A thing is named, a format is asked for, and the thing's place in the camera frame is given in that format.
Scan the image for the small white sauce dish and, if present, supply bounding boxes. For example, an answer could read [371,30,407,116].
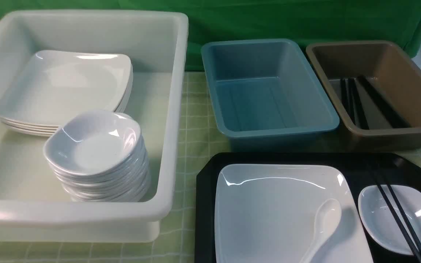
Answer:
[358,184,421,256]

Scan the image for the brown plastic bin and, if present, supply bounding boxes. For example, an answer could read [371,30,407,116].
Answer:
[306,40,421,152]

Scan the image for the large white plastic tub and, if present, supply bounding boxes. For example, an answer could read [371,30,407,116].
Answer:
[0,9,189,243]

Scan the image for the stack of white square plates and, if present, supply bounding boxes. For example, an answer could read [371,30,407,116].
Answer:
[0,50,133,137]

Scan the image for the white ceramic soup spoon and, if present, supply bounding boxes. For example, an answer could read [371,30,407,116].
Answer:
[300,198,341,263]

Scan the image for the green backdrop cloth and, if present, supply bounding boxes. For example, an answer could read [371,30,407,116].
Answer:
[0,0,421,71]

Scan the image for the white square rice plate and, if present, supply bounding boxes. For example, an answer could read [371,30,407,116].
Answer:
[214,164,373,263]

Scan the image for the stack of white small bowls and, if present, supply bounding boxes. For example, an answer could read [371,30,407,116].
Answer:
[42,110,152,202]

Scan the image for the green checked tablecloth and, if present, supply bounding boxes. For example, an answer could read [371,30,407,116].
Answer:
[0,73,421,263]

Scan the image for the black chopstick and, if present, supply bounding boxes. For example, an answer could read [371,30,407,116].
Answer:
[385,179,421,263]
[372,171,421,263]

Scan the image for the black chopsticks in brown bin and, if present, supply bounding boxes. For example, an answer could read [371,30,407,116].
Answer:
[339,75,411,130]

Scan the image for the blue plastic bin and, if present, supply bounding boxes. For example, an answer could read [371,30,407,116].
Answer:
[201,39,340,152]

